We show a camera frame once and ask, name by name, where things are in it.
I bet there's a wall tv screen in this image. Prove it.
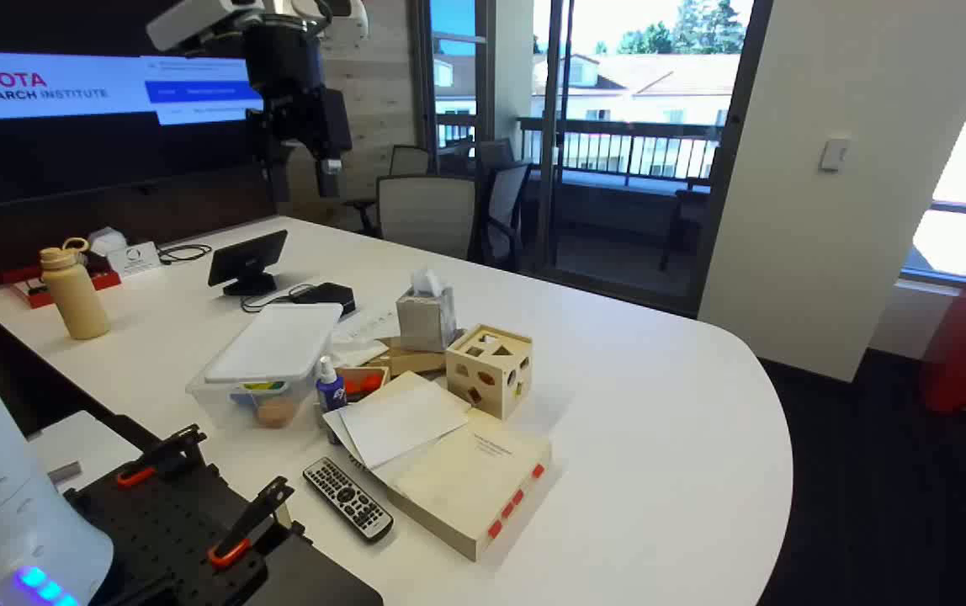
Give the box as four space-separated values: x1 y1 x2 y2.
0 51 263 126

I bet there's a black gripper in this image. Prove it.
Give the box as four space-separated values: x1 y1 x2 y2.
243 20 350 199

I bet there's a wooden shape sorter cube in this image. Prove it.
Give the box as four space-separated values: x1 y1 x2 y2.
445 324 531 416

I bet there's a grey office chair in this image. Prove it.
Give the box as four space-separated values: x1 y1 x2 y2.
378 174 476 257

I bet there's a small blue cap bottle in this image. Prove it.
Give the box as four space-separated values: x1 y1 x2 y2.
316 356 347 411

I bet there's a white power adapter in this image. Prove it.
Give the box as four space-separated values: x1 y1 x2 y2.
89 227 157 276

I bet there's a black pouch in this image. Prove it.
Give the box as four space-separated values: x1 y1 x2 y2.
275 282 357 317

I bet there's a black mounting plate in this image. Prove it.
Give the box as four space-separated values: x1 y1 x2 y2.
63 464 384 606

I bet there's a dark office chair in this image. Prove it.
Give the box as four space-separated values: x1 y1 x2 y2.
479 137 530 268

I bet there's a wooden tray box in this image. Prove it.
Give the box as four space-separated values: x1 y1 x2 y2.
338 338 445 402

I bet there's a beige water bottle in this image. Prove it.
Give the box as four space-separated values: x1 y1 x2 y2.
42 236 113 341

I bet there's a clear plastic bin white lid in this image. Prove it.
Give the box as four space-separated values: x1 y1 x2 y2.
193 302 344 429

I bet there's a black phone on stand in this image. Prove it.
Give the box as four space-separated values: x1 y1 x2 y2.
208 234 288 296

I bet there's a black tv remote control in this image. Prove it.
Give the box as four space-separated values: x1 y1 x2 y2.
304 458 394 543

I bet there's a white light switch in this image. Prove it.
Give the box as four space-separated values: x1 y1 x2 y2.
819 134 852 174

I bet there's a black clamp orange tip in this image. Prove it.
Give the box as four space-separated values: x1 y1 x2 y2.
113 425 206 489

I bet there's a blue hardcover textbook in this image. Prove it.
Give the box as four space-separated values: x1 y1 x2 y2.
322 373 553 560

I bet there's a red tray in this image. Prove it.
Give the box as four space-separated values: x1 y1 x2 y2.
16 267 124 313

